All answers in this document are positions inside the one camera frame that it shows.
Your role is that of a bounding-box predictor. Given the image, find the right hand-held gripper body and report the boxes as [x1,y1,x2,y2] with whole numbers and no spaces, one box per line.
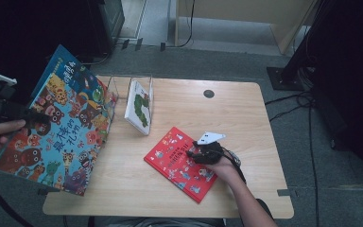
[194,131,227,166]

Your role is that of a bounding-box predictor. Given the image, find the red picture book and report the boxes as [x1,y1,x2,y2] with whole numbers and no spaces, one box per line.
[143,126,218,205]

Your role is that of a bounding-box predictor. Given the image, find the light blue animals picture book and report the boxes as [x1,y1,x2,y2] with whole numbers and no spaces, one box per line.
[0,73,113,197]

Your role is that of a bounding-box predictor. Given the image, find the white caterpillar picture book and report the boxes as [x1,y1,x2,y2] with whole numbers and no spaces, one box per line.
[124,79,154,136]

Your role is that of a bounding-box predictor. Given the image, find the clear acrylic book rack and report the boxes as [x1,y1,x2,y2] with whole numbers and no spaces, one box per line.
[104,74,155,136]

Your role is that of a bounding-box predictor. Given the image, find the person's right hand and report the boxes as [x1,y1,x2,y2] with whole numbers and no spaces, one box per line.
[207,150,243,184]

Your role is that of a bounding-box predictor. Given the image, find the person's grey clothing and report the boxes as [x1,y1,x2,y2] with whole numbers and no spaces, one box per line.
[91,216,229,227]

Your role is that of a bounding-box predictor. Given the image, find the dark cabinet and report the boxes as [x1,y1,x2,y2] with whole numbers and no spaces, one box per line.
[88,0,126,55]

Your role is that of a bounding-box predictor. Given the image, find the beige wooden furniture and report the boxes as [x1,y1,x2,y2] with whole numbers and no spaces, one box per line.
[174,0,319,56]

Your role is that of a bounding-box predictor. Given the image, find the right hand-held gripper cable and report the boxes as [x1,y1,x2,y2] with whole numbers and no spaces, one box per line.
[219,147,248,184]

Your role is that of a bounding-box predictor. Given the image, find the hand-held gripper cable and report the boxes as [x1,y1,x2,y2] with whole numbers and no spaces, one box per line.
[0,173,35,227]
[219,147,248,184]

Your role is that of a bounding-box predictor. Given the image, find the left hand-held gripper cable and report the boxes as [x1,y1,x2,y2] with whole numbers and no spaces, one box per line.
[0,173,35,227]

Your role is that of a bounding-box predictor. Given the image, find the black floor cables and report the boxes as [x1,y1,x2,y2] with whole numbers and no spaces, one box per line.
[264,90,320,227]

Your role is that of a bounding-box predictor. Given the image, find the black stand base plate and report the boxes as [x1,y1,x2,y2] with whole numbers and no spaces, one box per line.
[266,66,307,92]

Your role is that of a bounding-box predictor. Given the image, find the black hanging cable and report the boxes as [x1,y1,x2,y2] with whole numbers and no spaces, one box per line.
[169,0,197,49]

